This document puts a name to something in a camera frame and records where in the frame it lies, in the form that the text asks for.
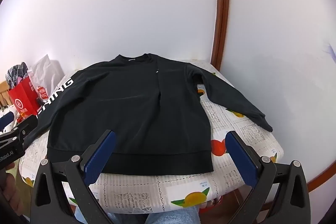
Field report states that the brown wooden door frame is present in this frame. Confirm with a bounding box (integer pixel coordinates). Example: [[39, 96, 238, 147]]
[[210, 0, 231, 71]]

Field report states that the person's left hand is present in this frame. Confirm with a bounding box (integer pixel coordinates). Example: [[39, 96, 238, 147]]
[[0, 162, 25, 216]]

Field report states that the brown wooden trim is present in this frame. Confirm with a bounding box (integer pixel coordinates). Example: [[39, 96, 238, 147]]
[[306, 148, 336, 193]]

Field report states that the black sweatshirt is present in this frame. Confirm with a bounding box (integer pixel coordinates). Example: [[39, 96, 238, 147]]
[[24, 54, 273, 176]]

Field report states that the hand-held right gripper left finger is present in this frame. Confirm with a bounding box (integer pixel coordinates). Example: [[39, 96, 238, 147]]
[[30, 130, 117, 224]]

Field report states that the white plastic shopping bag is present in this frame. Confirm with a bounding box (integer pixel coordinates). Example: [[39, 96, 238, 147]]
[[29, 54, 65, 93]]

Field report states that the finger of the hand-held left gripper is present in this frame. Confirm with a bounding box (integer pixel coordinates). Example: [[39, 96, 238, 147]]
[[16, 114, 38, 147]]

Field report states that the fruit printed tablecloth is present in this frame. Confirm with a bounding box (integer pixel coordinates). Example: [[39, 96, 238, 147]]
[[18, 60, 285, 215]]

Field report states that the red paper bag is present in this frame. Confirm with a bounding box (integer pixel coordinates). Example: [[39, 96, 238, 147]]
[[8, 73, 49, 119]]

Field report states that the dark plaid cloth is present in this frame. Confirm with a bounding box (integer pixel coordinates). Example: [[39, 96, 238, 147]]
[[6, 62, 32, 89]]

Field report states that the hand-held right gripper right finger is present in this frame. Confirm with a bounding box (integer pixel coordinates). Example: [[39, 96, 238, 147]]
[[224, 130, 311, 224]]

